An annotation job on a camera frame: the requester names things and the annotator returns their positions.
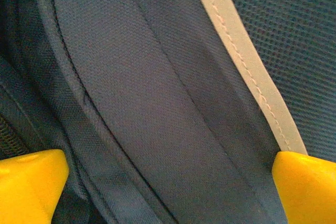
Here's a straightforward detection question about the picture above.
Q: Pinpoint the navy blue student backpack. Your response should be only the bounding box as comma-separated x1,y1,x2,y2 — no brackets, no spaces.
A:
0,0,336,224

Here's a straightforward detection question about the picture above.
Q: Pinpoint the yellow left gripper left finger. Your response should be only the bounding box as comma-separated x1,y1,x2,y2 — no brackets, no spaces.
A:
0,149,69,224

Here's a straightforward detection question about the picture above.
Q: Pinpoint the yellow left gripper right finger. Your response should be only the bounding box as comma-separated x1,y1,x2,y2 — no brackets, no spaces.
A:
271,151,336,224

